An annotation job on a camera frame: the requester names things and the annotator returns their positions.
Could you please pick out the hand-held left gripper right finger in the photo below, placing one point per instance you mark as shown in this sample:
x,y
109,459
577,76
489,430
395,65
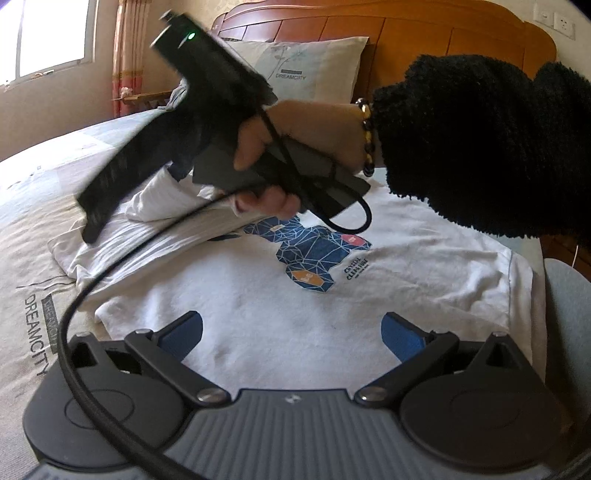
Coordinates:
x,y
400,339

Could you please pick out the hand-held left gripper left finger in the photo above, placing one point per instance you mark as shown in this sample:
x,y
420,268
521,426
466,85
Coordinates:
x,y
184,333

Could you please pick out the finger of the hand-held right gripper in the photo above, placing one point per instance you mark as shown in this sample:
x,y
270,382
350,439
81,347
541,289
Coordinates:
x,y
95,230

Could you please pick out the white printed sweatshirt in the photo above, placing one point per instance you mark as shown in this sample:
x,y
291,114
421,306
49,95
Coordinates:
x,y
258,314

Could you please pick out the person's right hand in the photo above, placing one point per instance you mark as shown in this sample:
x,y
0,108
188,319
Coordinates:
x,y
323,124

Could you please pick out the grey cloth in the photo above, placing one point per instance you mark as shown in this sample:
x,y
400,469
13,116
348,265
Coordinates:
x,y
178,97

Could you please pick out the pastel patchwork bedsheet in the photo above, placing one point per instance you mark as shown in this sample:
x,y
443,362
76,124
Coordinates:
x,y
37,194

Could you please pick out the wooden side table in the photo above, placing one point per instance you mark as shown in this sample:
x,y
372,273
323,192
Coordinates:
x,y
138,98

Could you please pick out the orange checked curtain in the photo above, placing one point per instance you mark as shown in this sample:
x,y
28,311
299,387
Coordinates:
x,y
131,50

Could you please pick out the pale printed pillow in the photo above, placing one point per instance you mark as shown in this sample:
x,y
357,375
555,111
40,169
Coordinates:
x,y
318,69

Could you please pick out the person's grey clothing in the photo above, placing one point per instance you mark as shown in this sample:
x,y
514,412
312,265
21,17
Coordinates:
x,y
570,346

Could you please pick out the window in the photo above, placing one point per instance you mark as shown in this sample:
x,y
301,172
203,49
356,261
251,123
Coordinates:
x,y
46,37

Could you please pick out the wooden bed headboard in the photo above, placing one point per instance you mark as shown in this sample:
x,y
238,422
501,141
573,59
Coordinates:
x,y
415,37

